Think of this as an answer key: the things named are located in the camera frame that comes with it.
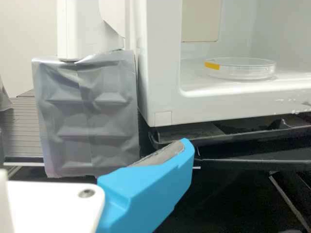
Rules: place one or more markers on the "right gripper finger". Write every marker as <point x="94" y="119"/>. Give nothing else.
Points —
<point x="150" y="191"/>

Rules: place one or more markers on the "petri dish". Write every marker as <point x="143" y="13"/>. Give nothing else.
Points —
<point x="243" y="70"/>

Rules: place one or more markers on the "white pipette stand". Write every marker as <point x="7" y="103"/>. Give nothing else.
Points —
<point x="85" y="116"/>

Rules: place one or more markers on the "white incubator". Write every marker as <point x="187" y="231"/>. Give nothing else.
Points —
<point x="160" y="72"/>

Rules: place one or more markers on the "black tray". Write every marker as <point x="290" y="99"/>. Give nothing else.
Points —
<point x="218" y="136"/>

